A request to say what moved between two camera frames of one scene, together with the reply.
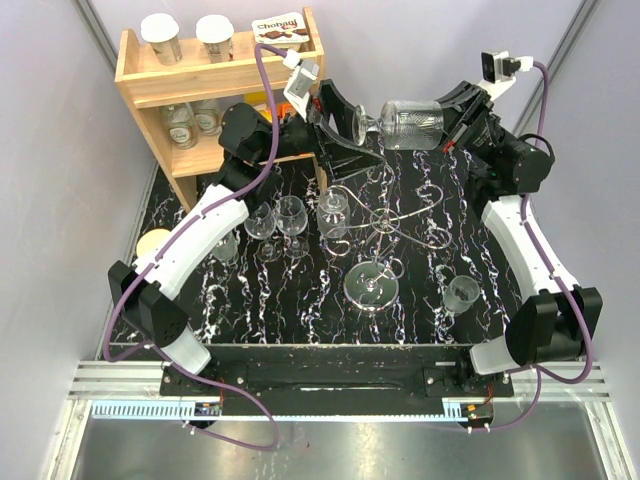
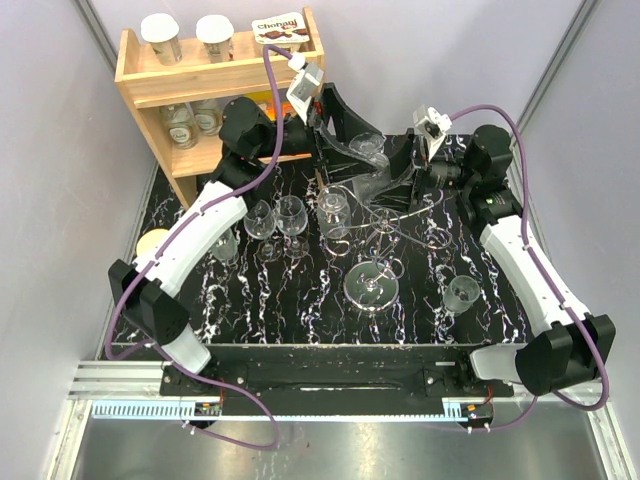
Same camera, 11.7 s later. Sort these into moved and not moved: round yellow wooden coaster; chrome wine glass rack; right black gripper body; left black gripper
Moved: right black gripper body
Not moved: round yellow wooden coaster; left black gripper; chrome wine glass rack
